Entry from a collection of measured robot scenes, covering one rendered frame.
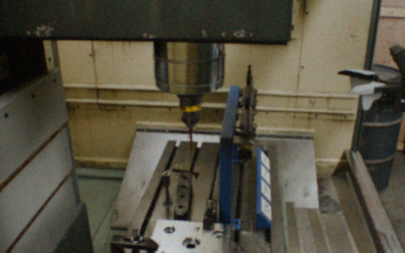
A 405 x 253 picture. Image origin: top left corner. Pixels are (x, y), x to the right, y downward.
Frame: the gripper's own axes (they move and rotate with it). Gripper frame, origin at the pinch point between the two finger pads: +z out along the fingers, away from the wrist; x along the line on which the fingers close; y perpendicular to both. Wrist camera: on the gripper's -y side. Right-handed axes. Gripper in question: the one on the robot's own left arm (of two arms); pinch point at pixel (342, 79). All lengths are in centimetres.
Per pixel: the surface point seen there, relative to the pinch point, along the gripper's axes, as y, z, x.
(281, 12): -18.9, 16.9, -22.8
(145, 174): 71, 70, 66
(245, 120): 19.0, 23.2, 16.1
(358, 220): 78, -26, 50
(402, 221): 145, -87, 142
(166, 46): -10.9, 38.8, -17.5
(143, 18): -17, 42, -23
